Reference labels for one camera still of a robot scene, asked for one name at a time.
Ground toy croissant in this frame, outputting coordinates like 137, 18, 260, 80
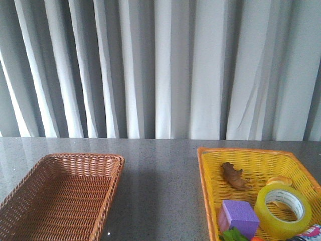
266, 176, 292, 210

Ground brown wicker basket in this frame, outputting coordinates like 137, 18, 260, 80
1, 153, 125, 240

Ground grey pleated curtain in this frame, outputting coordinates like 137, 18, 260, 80
1, 1, 320, 141

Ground purple foam cube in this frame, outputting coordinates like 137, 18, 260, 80
218, 199, 260, 239

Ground orange toy carrot green leaves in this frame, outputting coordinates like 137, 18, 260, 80
219, 227, 263, 241

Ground yellow packing tape roll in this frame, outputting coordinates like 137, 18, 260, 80
254, 183, 312, 239

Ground brown toy animal figurine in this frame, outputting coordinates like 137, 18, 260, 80
221, 162, 252, 191

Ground yellow wicker basket orange rim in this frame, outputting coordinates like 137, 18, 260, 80
198, 147, 320, 240

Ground small labelled jar dark lid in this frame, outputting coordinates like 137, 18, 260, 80
288, 224, 320, 241

